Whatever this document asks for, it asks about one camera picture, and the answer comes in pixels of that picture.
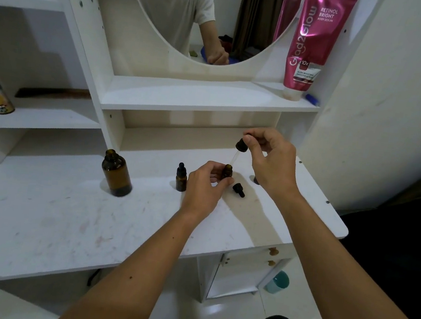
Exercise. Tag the pink lotion tube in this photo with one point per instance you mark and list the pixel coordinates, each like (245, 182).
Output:
(312, 44)

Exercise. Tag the person's right hand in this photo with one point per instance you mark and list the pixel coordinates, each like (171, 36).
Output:
(277, 164)

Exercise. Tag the small amber glass bottle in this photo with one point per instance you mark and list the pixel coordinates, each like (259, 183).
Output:
(181, 184)
(227, 172)
(256, 180)

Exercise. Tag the white vanity shelf unit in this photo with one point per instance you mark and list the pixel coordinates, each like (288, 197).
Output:
(202, 96)

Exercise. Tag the brown cabinet knob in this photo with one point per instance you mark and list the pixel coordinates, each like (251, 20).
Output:
(273, 251)
(271, 263)

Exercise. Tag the black dropper with glass pipette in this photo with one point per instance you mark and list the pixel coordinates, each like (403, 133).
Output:
(241, 145)

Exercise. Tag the small blue cap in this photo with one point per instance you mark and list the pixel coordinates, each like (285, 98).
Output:
(312, 99)

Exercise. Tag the brown comb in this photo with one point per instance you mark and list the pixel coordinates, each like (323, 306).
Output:
(52, 93)

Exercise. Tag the person's left forearm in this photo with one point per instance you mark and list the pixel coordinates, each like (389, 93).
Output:
(133, 284)

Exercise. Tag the round mirror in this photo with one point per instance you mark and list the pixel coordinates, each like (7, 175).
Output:
(173, 11)

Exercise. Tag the person's left hand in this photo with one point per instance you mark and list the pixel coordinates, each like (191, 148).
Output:
(201, 197)

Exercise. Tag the large amber glass bottle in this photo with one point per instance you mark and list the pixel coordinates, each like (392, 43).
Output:
(116, 177)

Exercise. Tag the person's right forearm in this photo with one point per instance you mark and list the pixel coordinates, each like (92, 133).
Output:
(340, 276)

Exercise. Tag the teal cup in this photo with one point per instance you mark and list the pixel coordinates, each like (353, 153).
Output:
(278, 282)

